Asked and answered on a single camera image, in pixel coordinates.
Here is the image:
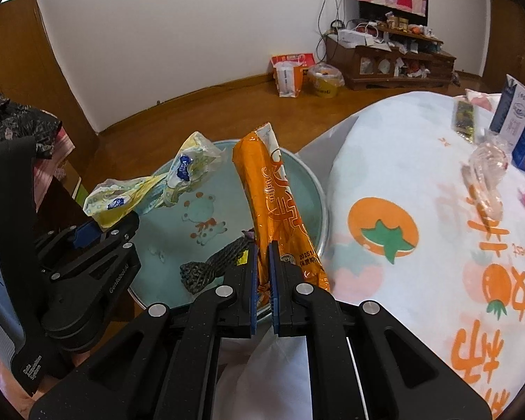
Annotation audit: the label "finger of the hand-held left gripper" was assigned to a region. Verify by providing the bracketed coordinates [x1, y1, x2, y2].
[50, 212, 141, 283]
[35, 220, 106, 257]

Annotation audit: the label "hanging grey cables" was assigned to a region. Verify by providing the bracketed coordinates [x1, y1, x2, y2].
[317, 0, 347, 66]

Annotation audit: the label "orange cardboard box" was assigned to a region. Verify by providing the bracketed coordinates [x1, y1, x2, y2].
[270, 52, 316, 70]

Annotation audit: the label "brown wooden television cabinet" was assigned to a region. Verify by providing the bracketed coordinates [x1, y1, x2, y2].
[324, 26, 458, 92]

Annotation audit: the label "round teal cartoon basin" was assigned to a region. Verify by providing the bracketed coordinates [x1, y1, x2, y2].
[127, 139, 329, 320]

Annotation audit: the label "flat white box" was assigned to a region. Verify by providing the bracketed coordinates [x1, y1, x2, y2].
[337, 29, 377, 47]

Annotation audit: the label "dark floral garment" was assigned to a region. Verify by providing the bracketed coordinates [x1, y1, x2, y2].
[0, 87, 64, 158]

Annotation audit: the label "dark printed packet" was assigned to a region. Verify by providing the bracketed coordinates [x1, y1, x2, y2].
[453, 100, 476, 144]

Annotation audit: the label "cluster of small jars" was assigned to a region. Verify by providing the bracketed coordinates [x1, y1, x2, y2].
[385, 15, 411, 32]

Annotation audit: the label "white yellow plastic wrapper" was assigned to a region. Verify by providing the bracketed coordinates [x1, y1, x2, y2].
[83, 131, 228, 228]

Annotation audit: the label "tall white carton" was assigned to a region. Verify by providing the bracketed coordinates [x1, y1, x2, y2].
[490, 74, 525, 148]

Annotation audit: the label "white orange paper bag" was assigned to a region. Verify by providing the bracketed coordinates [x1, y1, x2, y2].
[275, 61, 306, 98]

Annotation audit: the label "black mesh net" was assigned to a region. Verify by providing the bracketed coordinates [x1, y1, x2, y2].
[179, 233, 255, 295]

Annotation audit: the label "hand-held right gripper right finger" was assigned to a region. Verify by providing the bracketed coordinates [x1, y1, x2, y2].
[269, 243, 493, 420]

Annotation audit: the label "white plastic bag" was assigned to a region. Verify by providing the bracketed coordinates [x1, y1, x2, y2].
[219, 337, 316, 420]

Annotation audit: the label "clear crumpled plastic wrapper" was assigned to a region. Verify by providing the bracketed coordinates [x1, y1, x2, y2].
[461, 138, 508, 222]

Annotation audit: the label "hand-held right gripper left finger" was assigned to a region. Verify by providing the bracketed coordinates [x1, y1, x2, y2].
[28, 244, 258, 420]

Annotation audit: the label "black television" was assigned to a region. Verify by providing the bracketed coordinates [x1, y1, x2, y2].
[359, 0, 429, 28]

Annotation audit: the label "yellow tub in plastic bag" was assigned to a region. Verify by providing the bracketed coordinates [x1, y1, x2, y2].
[308, 63, 345, 98]

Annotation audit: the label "long orange snack wrapper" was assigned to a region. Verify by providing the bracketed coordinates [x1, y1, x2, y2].
[232, 122, 332, 316]

